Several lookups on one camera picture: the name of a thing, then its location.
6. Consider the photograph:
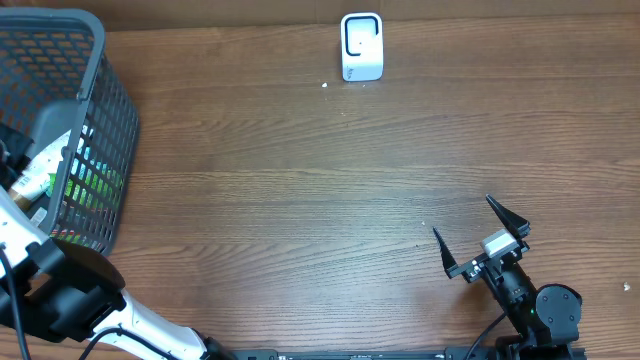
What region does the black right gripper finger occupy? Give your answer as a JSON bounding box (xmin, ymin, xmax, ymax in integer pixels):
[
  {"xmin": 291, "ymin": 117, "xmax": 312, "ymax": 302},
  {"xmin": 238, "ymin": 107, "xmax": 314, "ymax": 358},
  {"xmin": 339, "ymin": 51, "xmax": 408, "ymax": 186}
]
[
  {"xmin": 485, "ymin": 194, "xmax": 530, "ymax": 239},
  {"xmin": 432, "ymin": 227, "xmax": 458, "ymax": 278}
]

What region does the green haribo candy bag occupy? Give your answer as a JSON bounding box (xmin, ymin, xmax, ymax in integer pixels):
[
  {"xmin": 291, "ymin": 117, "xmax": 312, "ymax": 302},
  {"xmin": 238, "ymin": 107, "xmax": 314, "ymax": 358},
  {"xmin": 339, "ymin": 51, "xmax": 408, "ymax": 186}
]
[{"xmin": 50, "ymin": 164, "xmax": 123, "ymax": 252}]

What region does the white tube with gold cap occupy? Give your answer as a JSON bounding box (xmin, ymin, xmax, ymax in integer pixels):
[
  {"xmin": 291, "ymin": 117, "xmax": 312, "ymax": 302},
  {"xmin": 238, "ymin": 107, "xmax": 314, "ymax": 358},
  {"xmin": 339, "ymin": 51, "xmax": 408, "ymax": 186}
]
[{"xmin": 9, "ymin": 130, "xmax": 71, "ymax": 211}]

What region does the teal packet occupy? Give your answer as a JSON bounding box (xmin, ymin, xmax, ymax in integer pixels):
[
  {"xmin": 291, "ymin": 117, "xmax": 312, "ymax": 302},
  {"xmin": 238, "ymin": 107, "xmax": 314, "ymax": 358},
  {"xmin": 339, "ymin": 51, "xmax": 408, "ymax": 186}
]
[{"xmin": 71, "ymin": 125, "xmax": 110, "ymax": 181}]

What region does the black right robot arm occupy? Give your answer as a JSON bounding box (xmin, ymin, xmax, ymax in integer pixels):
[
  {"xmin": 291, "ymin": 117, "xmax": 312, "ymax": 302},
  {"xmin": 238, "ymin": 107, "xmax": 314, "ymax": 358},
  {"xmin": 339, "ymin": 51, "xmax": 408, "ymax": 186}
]
[{"xmin": 433, "ymin": 195, "xmax": 586, "ymax": 359}]

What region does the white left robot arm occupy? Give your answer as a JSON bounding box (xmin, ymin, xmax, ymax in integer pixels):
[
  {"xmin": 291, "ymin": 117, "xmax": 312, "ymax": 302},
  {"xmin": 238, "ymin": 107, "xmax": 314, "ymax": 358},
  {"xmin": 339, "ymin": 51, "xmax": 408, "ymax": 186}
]
[{"xmin": 1, "ymin": 126, "xmax": 233, "ymax": 359}]

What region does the grey plastic shopping basket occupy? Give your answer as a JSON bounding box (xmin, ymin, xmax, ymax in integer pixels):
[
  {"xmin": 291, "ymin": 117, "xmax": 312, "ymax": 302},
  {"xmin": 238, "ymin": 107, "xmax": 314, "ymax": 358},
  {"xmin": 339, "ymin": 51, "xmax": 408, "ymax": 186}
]
[{"xmin": 1, "ymin": 7, "xmax": 140, "ymax": 255}]

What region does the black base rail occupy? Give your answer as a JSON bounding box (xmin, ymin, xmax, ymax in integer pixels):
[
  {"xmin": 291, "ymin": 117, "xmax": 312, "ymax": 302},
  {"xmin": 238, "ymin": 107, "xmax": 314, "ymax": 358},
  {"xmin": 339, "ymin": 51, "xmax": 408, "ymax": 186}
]
[{"xmin": 232, "ymin": 347, "xmax": 587, "ymax": 360}]

